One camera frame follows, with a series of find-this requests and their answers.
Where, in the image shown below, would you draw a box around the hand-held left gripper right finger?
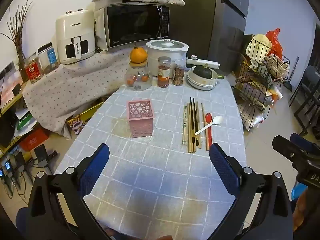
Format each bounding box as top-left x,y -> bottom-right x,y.
209,142 -> 294,240

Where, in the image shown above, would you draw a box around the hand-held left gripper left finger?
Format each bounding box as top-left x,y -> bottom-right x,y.
26,143 -> 110,240

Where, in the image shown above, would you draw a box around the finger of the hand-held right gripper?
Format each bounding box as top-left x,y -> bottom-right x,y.
289,132 -> 320,157
272,134 -> 316,167

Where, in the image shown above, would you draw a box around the bamboo chopstick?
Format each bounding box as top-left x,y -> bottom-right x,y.
191,102 -> 197,153
187,102 -> 191,154
196,102 -> 202,142
201,102 -> 209,151

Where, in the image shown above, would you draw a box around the paper-wrapped chopsticks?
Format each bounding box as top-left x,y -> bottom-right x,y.
183,105 -> 188,146

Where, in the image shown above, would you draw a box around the pink perforated utensil basket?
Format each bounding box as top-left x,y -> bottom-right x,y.
126,100 -> 154,138

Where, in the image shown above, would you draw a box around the person's right hand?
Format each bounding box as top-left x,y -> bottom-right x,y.
292,192 -> 309,233

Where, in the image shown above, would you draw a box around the red plastic spoon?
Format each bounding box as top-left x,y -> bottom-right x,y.
205,113 -> 213,148

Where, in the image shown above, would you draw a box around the white plastic spoon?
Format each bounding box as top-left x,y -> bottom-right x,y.
194,115 -> 224,136

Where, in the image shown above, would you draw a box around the black chopstick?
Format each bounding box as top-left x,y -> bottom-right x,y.
193,98 -> 201,148
190,97 -> 196,142

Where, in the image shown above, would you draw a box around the colourful cardboard box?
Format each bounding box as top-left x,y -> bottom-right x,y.
66,101 -> 106,136

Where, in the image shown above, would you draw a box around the black chair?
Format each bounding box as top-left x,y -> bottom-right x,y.
288,65 -> 320,137

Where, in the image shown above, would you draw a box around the grey checked tablecloth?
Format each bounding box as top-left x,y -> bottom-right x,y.
54,76 -> 247,240

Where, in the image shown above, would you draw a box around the red box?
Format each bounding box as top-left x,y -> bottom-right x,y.
18,128 -> 49,152

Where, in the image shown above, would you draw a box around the woven basket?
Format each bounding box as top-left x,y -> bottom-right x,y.
265,53 -> 289,79

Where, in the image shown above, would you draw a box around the stack of cream plates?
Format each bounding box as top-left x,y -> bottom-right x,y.
187,76 -> 218,91

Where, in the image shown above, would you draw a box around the green box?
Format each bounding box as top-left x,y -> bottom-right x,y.
16,112 -> 38,132

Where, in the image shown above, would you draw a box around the floral cabinet cover cloth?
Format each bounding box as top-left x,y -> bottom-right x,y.
22,47 -> 151,141

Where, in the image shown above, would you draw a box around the black monitor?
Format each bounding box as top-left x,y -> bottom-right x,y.
0,108 -> 17,149

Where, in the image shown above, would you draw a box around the dark green squash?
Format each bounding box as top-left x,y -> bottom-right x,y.
193,65 -> 213,79

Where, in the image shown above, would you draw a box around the glass jar with cork lid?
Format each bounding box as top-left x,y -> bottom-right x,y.
124,61 -> 153,91

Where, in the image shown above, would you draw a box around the dried slices jar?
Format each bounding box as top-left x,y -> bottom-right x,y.
172,63 -> 186,86

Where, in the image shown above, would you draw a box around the red plastic bag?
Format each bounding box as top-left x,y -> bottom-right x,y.
265,28 -> 284,61

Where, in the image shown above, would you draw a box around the pale cabbage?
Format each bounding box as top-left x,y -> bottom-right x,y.
246,33 -> 273,63

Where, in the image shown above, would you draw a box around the red spice jar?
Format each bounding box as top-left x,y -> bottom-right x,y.
157,56 -> 172,89

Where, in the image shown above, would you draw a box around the red label glass jar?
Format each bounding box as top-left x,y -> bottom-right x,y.
23,55 -> 45,84

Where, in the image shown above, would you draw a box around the blue label clear jar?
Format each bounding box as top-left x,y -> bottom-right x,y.
37,42 -> 59,74

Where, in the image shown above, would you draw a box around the large orange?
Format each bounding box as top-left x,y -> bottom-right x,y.
129,47 -> 148,64

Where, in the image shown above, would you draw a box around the white electric cooking pot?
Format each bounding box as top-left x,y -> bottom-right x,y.
145,38 -> 221,78

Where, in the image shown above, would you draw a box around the glass vase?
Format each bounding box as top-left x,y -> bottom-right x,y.
15,44 -> 28,83

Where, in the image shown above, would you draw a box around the white air fryer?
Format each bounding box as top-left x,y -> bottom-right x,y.
55,9 -> 97,65

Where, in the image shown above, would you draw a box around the grey refrigerator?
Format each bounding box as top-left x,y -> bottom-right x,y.
208,0 -> 251,77

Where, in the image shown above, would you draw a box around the black microwave oven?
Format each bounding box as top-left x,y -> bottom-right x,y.
104,2 -> 171,49

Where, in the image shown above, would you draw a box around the dried twigs bunch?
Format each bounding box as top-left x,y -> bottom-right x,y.
0,0 -> 34,53

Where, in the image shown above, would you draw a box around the black wire rack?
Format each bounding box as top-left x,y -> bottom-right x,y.
231,33 -> 291,131

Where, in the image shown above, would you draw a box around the cream bowl with green handle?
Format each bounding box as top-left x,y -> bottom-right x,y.
187,66 -> 225,87

